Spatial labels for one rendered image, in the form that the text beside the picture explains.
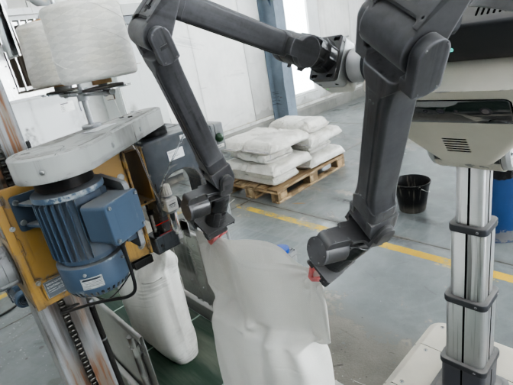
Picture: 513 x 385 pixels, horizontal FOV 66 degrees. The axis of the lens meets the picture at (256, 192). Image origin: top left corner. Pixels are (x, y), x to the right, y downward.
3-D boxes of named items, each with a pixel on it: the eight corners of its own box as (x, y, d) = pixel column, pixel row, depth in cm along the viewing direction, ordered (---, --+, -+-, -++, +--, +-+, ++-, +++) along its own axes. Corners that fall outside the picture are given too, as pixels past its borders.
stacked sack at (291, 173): (301, 174, 425) (299, 163, 421) (273, 189, 399) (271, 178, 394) (258, 168, 472) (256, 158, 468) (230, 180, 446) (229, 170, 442)
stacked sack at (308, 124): (332, 126, 457) (330, 113, 452) (308, 137, 430) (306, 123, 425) (288, 124, 505) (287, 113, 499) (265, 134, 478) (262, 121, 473)
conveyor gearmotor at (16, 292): (45, 301, 247) (36, 281, 242) (19, 314, 238) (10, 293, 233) (31, 286, 268) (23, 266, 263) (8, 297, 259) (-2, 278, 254)
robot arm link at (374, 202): (462, 30, 39) (393, -14, 46) (414, 52, 39) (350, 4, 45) (401, 239, 74) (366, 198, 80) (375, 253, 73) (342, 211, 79)
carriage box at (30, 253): (155, 253, 117) (124, 150, 106) (34, 315, 96) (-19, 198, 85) (118, 234, 135) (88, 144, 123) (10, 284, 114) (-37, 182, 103)
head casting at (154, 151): (227, 202, 134) (208, 114, 123) (164, 233, 119) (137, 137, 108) (178, 189, 155) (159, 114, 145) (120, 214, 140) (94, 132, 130)
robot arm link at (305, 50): (159, -31, 68) (137, -34, 75) (143, 50, 72) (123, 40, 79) (324, 40, 98) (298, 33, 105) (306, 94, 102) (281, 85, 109)
